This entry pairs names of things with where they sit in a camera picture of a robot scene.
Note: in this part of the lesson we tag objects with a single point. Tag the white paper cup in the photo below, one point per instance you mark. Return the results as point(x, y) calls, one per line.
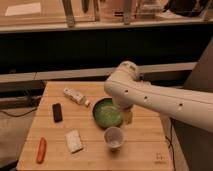
point(114, 137)

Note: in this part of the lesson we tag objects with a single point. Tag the white plastic bottle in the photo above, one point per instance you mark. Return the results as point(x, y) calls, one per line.
point(76, 96)

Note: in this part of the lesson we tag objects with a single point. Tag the black rectangular block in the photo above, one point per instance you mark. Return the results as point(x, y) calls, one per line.
point(57, 112)

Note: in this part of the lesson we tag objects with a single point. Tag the green ceramic bowl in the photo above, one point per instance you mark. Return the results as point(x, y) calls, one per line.
point(106, 114)

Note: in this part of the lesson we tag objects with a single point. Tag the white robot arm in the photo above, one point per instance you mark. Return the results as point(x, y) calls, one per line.
point(127, 89)

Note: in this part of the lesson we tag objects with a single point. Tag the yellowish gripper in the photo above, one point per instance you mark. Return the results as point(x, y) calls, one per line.
point(128, 117)

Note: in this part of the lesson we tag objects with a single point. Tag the orange carrot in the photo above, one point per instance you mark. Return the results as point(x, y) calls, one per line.
point(41, 151)

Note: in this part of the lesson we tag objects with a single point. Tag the white sponge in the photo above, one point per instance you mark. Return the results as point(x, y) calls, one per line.
point(74, 141)

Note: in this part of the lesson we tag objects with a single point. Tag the white paper sheet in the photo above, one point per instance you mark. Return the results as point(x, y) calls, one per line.
point(23, 9)

